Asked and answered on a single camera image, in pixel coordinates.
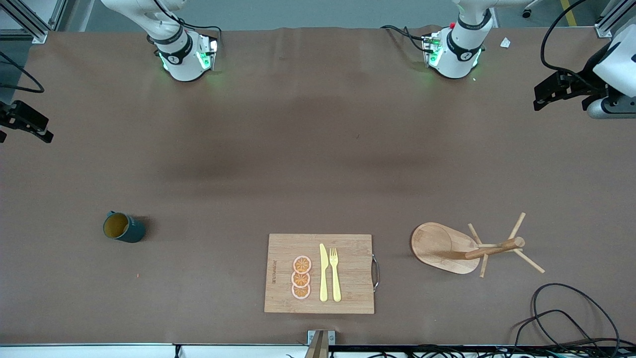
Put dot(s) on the dark teal mug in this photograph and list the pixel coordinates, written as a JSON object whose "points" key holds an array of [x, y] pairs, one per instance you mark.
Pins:
{"points": [[130, 229]]}

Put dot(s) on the yellow plastic knife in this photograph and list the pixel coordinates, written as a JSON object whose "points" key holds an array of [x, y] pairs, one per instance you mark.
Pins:
{"points": [[323, 278]]}

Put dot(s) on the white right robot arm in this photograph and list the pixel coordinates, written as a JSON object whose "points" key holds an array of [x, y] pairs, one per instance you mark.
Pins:
{"points": [[184, 64]]}

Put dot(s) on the white paper scrap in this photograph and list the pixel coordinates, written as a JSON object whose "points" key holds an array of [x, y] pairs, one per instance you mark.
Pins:
{"points": [[505, 43]]}

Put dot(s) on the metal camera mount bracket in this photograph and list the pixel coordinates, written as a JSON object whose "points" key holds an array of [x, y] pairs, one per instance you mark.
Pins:
{"points": [[321, 344]]}

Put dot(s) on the yellow plastic fork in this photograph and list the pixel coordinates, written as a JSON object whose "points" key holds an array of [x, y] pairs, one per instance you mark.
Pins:
{"points": [[336, 283]]}

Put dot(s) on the orange slice toy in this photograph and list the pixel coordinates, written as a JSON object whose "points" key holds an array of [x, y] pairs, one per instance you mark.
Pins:
{"points": [[300, 279], [300, 292], [302, 264]]}

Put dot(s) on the black caster wheel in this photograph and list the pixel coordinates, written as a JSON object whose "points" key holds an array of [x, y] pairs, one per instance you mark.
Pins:
{"points": [[527, 12]]}

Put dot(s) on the aluminium frame profile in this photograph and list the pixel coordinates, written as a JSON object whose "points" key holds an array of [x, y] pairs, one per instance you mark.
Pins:
{"points": [[37, 35], [603, 31]]}

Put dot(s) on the wooden mug rack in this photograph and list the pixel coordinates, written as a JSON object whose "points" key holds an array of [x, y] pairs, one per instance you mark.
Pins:
{"points": [[435, 246]]}

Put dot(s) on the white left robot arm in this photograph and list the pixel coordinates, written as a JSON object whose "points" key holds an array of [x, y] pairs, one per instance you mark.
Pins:
{"points": [[459, 57]]}

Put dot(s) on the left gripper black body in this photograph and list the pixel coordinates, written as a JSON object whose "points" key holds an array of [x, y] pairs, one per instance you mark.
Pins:
{"points": [[584, 81]]}

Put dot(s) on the bamboo cutting board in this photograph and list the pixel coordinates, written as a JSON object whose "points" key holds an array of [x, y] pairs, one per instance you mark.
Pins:
{"points": [[348, 278]]}

